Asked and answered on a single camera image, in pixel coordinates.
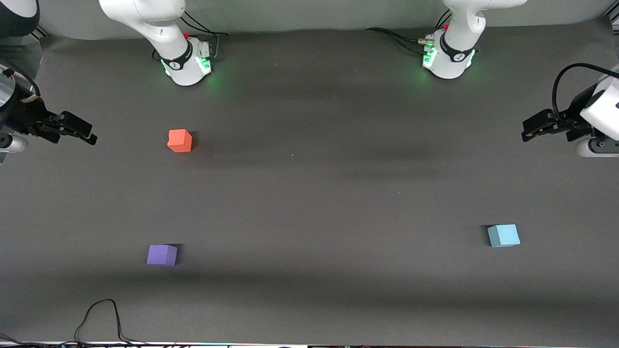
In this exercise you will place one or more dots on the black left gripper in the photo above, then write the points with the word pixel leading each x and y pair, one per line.
pixel 575 113

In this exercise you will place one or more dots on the light blue foam block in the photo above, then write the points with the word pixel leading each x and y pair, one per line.
pixel 503 236

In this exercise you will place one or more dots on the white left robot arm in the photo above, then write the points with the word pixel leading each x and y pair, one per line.
pixel 454 48

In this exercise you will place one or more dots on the purple foam block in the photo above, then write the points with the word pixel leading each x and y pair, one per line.
pixel 161 255

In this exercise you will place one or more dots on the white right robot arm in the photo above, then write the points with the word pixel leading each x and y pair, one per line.
pixel 145 19

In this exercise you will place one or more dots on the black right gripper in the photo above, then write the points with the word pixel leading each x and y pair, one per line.
pixel 22 116

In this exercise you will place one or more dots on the orange foam block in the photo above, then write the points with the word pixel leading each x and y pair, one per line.
pixel 180 140

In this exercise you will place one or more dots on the dark grey table mat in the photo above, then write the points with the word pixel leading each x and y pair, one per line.
pixel 338 241

